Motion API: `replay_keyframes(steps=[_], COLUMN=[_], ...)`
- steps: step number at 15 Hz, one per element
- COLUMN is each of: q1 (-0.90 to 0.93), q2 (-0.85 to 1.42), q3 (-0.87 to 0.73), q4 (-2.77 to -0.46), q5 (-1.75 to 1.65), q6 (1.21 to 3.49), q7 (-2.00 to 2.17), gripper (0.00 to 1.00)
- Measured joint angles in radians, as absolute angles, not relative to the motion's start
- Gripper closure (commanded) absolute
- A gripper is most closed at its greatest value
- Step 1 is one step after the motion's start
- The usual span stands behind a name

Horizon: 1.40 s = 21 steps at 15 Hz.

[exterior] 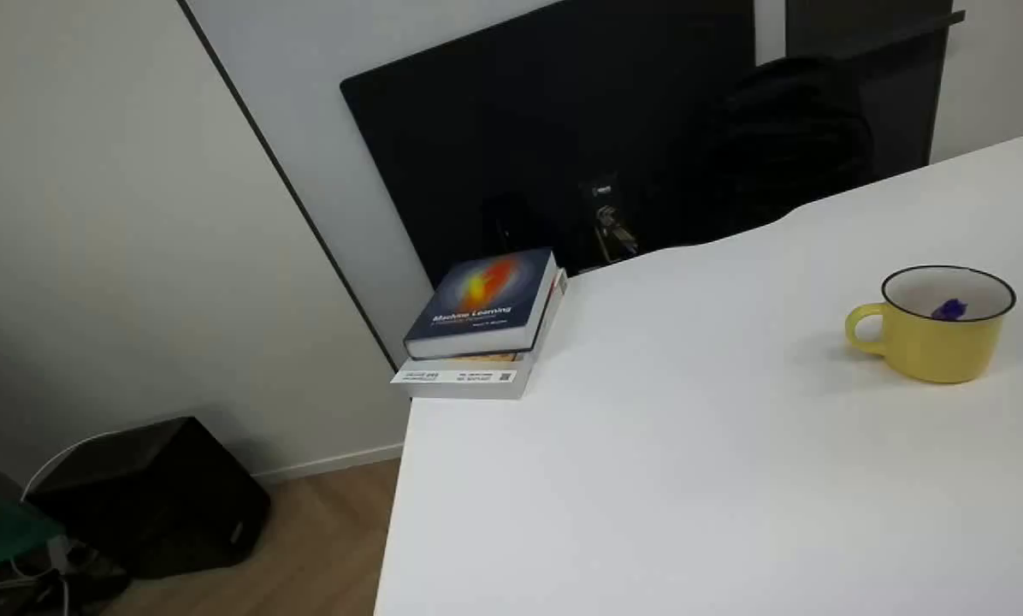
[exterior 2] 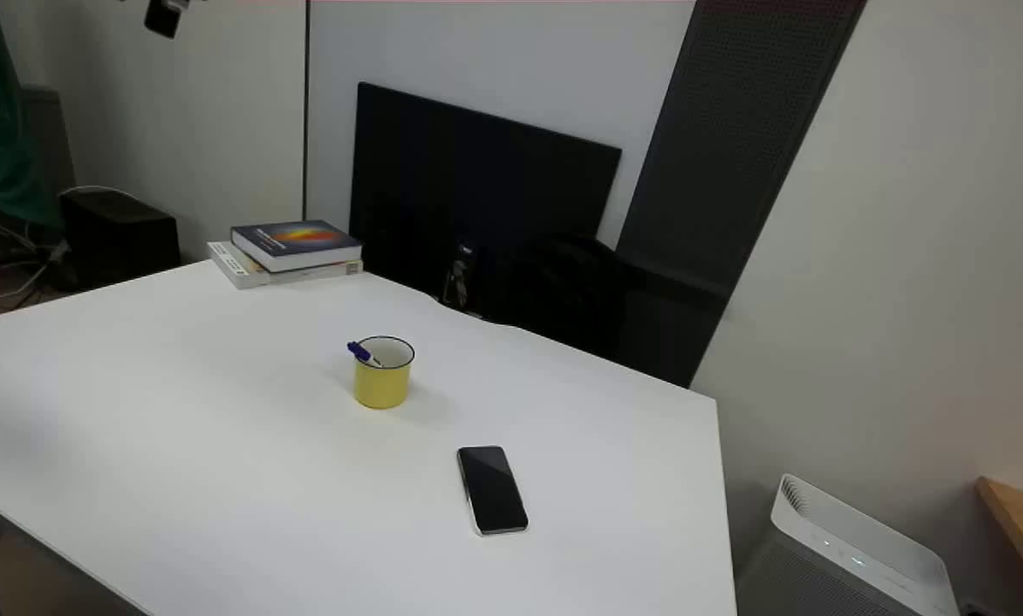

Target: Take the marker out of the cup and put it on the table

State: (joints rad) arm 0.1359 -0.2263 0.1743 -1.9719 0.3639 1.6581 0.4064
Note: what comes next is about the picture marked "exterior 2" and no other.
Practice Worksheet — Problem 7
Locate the white marker with blue cap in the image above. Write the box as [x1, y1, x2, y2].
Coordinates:
[344, 338, 385, 369]

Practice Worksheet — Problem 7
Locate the small dark metal item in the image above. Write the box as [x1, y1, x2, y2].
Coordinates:
[437, 242, 479, 311]

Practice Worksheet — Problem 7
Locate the black chair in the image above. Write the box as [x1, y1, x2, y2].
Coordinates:
[461, 234, 728, 392]

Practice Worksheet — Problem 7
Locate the black flat monitor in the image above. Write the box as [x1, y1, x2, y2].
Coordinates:
[348, 80, 625, 301]

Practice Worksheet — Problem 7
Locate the yellow enamel mug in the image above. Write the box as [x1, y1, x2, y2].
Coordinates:
[352, 333, 418, 415]

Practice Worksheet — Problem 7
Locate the black smartphone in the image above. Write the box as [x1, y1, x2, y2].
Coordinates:
[454, 442, 529, 538]

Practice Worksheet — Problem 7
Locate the dark blue book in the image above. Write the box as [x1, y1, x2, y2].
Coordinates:
[226, 215, 365, 273]

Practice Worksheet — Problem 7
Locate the stack of books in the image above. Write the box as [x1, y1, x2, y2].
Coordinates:
[205, 238, 365, 293]

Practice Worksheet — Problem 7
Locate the dark grey leaning panel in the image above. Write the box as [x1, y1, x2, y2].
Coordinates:
[615, 0, 870, 295]

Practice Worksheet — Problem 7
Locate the black box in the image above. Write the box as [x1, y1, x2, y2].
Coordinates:
[59, 188, 184, 293]

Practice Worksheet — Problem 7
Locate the grey bin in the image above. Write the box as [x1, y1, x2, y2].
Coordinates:
[734, 474, 964, 616]

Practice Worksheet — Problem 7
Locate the small black hanging device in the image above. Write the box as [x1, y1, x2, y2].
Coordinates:
[141, 0, 196, 42]

